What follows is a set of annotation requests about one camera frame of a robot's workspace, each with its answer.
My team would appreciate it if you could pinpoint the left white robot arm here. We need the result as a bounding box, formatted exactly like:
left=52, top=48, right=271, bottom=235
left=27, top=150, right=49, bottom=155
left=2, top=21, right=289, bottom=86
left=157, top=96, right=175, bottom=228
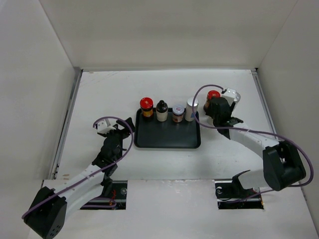
left=22, top=117, right=135, bottom=239

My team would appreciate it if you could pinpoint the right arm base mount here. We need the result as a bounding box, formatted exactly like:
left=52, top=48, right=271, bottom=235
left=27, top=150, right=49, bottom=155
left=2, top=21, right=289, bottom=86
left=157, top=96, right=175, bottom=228
left=215, top=170, right=264, bottom=210

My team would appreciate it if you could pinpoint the black plastic tray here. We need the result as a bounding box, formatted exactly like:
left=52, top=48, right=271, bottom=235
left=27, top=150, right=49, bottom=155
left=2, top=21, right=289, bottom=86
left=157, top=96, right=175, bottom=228
left=134, top=108, right=201, bottom=149

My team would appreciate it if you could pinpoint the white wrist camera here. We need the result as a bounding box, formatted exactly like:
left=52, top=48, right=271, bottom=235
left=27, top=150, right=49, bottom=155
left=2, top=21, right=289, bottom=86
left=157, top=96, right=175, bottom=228
left=93, top=119, right=116, bottom=134
left=221, top=88, right=237, bottom=104

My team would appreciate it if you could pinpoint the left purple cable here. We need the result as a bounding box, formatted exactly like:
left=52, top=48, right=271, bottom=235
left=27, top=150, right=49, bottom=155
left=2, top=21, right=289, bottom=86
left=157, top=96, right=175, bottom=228
left=21, top=116, right=134, bottom=220

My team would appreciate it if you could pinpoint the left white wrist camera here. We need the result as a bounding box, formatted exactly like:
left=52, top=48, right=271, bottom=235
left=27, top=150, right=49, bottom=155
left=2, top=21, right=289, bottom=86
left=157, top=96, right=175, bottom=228
left=93, top=119, right=116, bottom=134

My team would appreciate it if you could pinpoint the white-lid brown sauce jar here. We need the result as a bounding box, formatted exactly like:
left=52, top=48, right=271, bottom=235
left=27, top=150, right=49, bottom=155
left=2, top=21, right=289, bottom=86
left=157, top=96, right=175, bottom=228
left=172, top=105, right=185, bottom=123

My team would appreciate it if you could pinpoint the black-cap white powder shaker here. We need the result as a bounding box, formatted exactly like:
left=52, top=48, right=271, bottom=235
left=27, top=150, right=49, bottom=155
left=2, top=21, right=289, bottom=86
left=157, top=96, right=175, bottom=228
left=156, top=100, right=168, bottom=122

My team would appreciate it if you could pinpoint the silver-lid white blue bottle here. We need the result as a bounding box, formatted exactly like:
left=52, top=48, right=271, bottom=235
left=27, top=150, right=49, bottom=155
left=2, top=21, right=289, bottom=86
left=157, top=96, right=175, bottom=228
left=233, top=92, right=241, bottom=103

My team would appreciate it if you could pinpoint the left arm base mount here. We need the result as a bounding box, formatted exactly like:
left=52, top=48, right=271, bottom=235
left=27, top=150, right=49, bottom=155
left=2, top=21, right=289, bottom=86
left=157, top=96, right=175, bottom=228
left=80, top=179, right=128, bottom=210

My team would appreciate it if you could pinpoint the red-lid orange-label jar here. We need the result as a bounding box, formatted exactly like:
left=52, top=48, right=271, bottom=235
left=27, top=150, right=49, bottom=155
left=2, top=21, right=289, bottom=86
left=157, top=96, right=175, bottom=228
left=203, top=90, right=220, bottom=112

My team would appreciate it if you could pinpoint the red-lid chili sauce jar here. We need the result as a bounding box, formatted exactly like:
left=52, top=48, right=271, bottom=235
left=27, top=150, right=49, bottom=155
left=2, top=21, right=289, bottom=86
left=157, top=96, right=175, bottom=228
left=140, top=97, right=154, bottom=120

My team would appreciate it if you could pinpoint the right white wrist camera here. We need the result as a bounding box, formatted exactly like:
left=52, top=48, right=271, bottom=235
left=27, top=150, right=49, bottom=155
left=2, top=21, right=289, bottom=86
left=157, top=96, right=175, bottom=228
left=221, top=88, right=237, bottom=104

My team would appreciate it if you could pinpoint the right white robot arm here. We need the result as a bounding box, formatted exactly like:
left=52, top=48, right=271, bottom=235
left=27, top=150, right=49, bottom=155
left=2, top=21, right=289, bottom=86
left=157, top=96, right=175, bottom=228
left=205, top=97, right=306, bottom=197

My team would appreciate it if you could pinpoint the silver-lid white canister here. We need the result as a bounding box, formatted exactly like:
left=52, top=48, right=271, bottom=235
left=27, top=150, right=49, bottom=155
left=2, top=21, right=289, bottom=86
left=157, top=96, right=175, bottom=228
left=184, top=97, right=199, bottom=122

